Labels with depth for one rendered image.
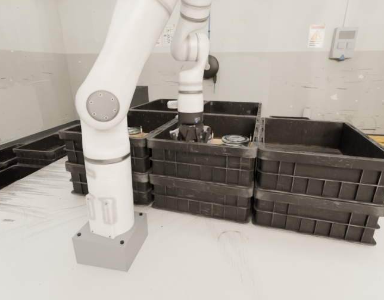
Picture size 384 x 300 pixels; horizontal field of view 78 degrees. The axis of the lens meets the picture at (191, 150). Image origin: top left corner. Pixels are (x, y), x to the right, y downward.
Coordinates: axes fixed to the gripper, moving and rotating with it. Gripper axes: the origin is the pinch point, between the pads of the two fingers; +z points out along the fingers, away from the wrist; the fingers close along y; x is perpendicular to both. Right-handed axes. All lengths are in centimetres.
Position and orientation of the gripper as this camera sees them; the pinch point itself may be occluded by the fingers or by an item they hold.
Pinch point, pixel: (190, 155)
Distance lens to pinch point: 74.6
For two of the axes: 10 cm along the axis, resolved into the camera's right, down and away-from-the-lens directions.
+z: 0.0, 9.4, 3.4
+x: -4.7, -3.0, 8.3
